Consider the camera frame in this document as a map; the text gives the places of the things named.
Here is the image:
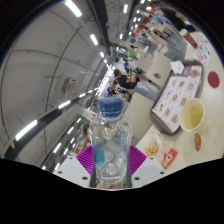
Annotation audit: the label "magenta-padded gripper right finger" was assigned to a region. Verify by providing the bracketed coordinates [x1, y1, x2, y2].
[128, 144, 167, 188]

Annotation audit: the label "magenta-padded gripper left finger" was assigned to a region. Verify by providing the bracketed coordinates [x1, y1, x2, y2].
[53, 144, 98, 188]

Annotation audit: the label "clear blue-capped water bottle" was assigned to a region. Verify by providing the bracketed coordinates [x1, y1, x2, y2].
[89, 97, 134, 185]

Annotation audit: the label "clear bag of fries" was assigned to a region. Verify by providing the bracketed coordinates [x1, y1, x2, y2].
[139, 131, 165, 159]

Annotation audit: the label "small red sauce packet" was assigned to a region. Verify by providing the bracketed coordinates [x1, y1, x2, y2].
[161, 147, 179, 169]

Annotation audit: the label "beige chair with oval hole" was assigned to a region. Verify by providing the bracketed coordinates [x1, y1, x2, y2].
[124, 92, 155, 141]
[139, 51, 173, 89]

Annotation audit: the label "ceiling air conditioner unit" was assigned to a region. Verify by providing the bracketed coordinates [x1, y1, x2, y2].
[61, 77, 78, 95]

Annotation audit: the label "brown food tray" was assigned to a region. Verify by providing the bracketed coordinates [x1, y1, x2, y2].
[149, 60, 204, 136]

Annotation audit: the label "crumpled white napkin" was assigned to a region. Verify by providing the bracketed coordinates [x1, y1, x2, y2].
[169, 60, 185, 75]

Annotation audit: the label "ceiling strip lights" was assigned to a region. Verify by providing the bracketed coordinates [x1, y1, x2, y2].
[13, 0, 148, 171]

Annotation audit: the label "cream mug with brown handle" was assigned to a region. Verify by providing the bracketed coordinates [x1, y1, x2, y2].
[179, 97, 209, 152]

